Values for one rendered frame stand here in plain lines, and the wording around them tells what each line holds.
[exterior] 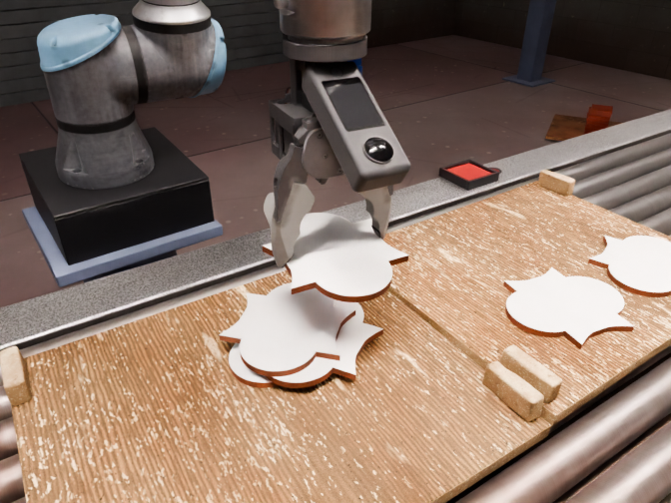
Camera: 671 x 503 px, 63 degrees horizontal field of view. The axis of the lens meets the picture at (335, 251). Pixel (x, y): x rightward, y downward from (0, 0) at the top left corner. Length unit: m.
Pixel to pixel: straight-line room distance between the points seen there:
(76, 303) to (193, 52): 0.41
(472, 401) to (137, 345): 0.35
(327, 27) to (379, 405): 0.33
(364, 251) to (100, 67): 0.50
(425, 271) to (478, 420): 0.24
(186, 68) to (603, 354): 0.69
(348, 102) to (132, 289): 0.42
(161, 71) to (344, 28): 0.49
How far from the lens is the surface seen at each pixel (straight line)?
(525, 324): 0.63
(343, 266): 0.52
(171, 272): 0.76
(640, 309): 0.73
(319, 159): 0.48
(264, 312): 0.59
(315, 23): 0.45
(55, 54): 0.89
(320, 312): 0.59
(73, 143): 0.93
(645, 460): 0.58
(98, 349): 0.63
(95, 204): 0.89
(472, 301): 0.67
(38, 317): 0.75
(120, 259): 0.91
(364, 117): 0.44
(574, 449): 0.56
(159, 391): 0.56
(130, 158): 0.93
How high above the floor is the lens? 1.33
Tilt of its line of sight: 32 degrees down
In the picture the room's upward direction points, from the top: straight up
